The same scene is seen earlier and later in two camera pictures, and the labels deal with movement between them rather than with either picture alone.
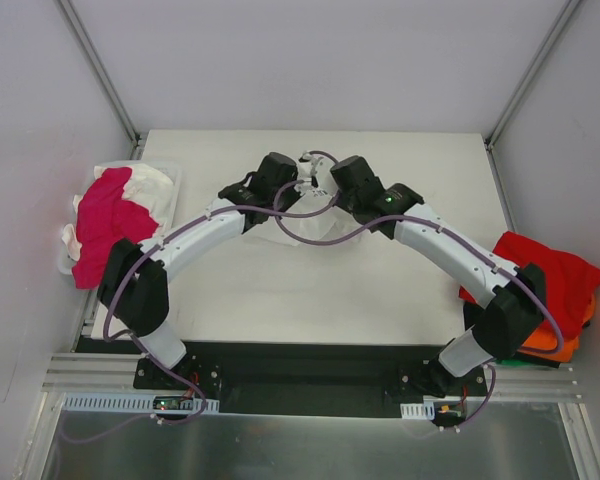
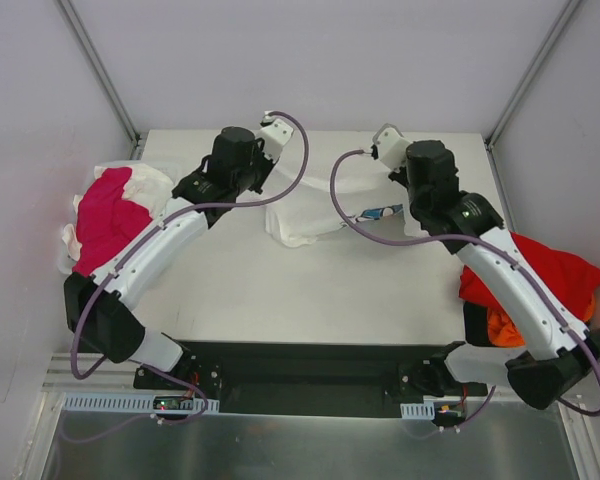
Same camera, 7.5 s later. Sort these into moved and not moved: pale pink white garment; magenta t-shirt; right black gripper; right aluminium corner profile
Moved: right black gripper
Not moved: magenta t-shirt; pale pink white garment; right aluminium corner profile
